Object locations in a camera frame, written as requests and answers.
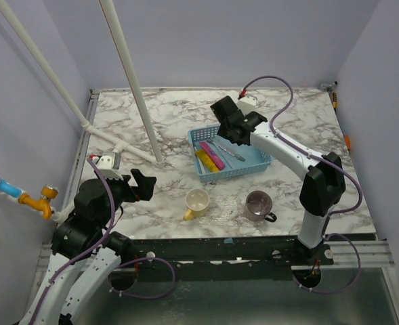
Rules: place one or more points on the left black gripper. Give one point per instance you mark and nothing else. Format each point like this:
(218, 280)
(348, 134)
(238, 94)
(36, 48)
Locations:
(145, 183)

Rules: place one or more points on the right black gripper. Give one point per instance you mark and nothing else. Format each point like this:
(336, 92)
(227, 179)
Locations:
(221, 132)

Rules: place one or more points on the blue plastic basket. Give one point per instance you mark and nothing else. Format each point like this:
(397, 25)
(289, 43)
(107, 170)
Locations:
(256, 160)

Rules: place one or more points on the yellow toothpaste tube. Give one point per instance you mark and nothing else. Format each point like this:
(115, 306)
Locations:
(206, 160)

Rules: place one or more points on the yellow mug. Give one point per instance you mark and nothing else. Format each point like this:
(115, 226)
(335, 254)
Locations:
(197, 203)

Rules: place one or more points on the purple mug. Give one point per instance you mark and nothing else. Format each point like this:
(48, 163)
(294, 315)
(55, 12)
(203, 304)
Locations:
(258, 207)

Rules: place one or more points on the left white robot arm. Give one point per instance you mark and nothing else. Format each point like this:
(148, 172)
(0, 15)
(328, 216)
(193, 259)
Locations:
(85, 249)

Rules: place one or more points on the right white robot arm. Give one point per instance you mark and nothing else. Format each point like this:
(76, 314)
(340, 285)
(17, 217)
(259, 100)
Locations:
(322, 179)

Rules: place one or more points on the light blue toothbrush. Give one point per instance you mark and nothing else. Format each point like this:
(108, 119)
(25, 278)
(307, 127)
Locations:
(219, 153)

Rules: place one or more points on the yellow tool at corner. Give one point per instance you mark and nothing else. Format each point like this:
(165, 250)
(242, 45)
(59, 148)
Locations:
(334, 99)

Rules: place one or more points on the toy faucet blue orange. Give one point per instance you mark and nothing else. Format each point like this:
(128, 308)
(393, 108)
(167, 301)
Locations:
(42, 204)

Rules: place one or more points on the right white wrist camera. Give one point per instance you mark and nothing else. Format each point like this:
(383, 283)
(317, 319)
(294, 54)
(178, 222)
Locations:
(247, 104)

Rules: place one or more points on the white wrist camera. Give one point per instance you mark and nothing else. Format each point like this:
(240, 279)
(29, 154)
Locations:
(108, 163)
(247, 104)

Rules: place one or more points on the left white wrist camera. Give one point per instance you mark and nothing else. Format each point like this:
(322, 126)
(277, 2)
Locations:
(108, 163)

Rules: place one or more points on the orange clamp on wall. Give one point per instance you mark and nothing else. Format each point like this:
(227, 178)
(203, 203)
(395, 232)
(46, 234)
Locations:
(347, 142)

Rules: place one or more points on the black mounting rail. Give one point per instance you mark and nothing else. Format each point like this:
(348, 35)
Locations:
(217, 259)

